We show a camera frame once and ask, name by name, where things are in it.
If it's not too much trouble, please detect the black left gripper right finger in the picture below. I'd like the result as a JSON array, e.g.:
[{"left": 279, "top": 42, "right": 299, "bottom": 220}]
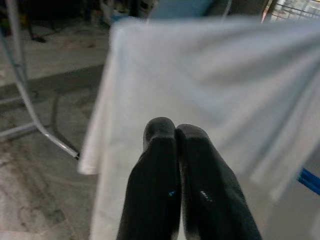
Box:
[{"left": 176, "top": 124, "right": 262, "bottom": 240}]

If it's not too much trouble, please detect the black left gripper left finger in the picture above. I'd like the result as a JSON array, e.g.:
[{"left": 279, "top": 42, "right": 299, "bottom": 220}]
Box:
[{"left": 117, "top": 116, "right": 180, "bottom": 240}]

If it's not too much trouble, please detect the light blue pillow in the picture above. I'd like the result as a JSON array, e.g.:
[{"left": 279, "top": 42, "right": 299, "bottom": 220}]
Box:
[{"left": 149, "top": 0, "right": 217, "bottom": 20}]

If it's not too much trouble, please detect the blue plastic hanger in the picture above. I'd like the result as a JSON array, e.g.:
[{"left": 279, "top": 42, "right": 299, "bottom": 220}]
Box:
[{"left": 296, "top": 167, "right": 320, "bottom": 197}]

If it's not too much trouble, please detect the white shirt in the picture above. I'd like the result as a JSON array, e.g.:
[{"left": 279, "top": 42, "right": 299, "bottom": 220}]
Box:
[{"left": 77, "top": 18, "right": 320, "bottom": 240}]

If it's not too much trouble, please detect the light blue folding table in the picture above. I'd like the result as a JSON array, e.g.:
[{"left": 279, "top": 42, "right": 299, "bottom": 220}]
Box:
[{"left": 0, "top": 0, "right": 81, "bottom": 161}]

